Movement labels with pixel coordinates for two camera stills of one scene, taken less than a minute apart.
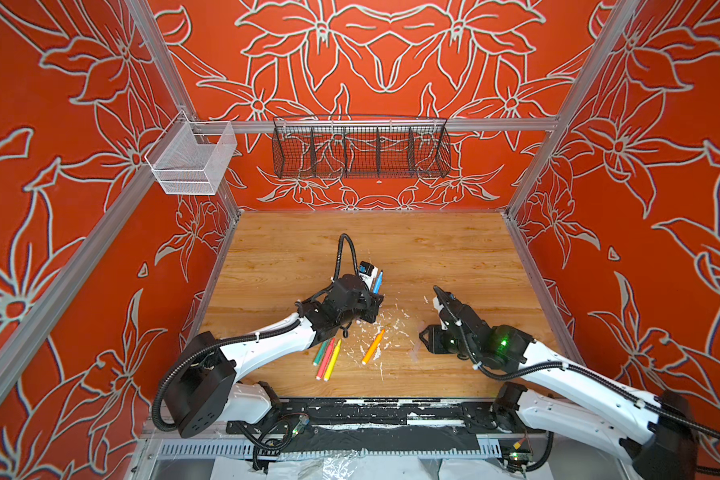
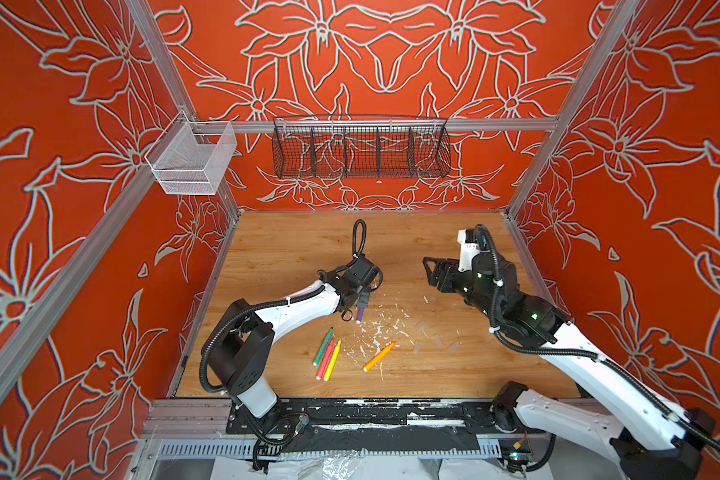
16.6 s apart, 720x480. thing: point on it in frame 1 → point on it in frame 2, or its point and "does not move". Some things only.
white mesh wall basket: x=191 y=157 does not move
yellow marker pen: x=333 y=360 does not move
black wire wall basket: x=360 y=147 does not move
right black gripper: x=432 y=336 → x=450 y=264
